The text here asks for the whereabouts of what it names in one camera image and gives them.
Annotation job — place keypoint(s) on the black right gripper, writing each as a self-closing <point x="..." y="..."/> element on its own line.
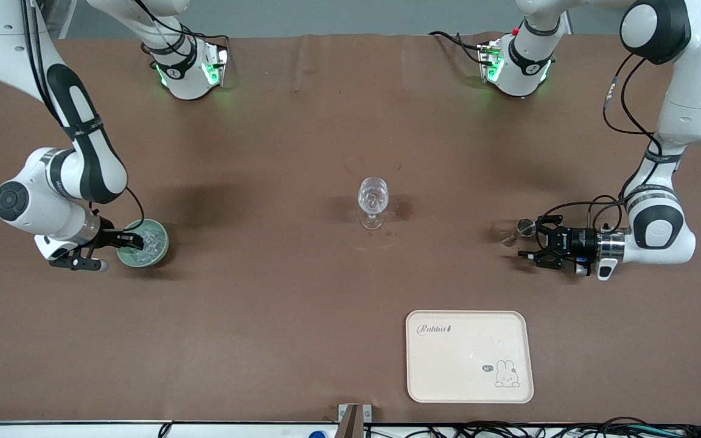
<point x="107" y="236"/>

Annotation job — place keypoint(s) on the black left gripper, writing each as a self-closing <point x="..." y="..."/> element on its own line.
<point x="577" y="239"/>

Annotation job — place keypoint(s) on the steel double jigger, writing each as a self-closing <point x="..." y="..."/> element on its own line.
<point x="527" y="227"/>

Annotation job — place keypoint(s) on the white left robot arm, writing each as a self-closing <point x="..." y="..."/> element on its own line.
<point x="661" y="231"/>

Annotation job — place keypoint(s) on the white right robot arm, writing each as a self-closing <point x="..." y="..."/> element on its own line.
<point x="34" y="207"/>

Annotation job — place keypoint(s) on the clear ice cubes pile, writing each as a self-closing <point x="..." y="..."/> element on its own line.
<point x="153" y="240"/>

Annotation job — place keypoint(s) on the clear wine glass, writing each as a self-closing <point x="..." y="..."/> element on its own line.
<point x="373" y="198"/>

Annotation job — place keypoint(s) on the pale green ceramic bowl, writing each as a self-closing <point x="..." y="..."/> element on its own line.
<point x="159" y="258"/>

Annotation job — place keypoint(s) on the brown table cover sheet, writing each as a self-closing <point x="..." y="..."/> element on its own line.
<point x="265" y="304"/>

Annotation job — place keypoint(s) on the cream rabbit print tray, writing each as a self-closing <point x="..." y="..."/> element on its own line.
<point x="448" y="365"/>

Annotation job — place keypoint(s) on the metal camera post bracket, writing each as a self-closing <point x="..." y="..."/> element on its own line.
<point x="350" y="417"/>

